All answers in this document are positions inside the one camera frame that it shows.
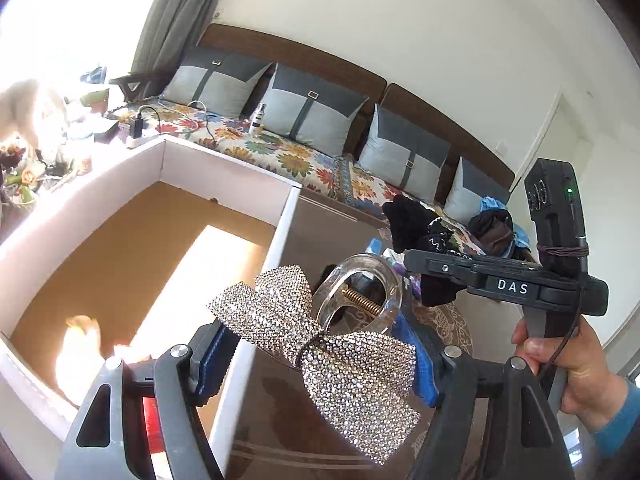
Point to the black charger plug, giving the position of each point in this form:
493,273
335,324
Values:
136,125

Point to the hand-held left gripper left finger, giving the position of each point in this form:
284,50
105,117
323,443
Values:
210,362

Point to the brown wooden sofa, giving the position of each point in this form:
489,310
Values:
300,55

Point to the white fluffy toy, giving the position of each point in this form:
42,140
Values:
27,110

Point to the person's right forearm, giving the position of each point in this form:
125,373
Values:
620,420

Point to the white cardboard box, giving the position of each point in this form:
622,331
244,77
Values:
225,165

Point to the floral seat mat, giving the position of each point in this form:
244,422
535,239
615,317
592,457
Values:
300,155

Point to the person's right hand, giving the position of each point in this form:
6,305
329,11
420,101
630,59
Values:
585,375

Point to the blue and white carton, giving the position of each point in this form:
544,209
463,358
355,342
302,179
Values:
374,246

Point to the grey curtain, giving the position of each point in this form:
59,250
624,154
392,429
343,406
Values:
185,5

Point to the dark brown bag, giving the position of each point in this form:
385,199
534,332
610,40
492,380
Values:
497,235

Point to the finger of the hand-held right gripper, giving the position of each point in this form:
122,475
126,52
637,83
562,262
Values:
440,267

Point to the green plant pot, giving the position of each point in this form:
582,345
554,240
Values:
95,100

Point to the black scrunchie with white trim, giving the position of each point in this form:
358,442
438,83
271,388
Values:
410,220

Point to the white pump bottle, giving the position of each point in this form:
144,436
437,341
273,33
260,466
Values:
257,120

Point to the artificial flower bunch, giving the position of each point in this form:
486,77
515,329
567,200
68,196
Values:
25,175

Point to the pile of clothes and bag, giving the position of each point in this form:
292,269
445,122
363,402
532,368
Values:
492,203

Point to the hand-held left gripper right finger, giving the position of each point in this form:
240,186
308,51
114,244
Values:
426,365

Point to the rhinestone bow hair claw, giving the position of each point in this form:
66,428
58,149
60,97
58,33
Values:
350,385

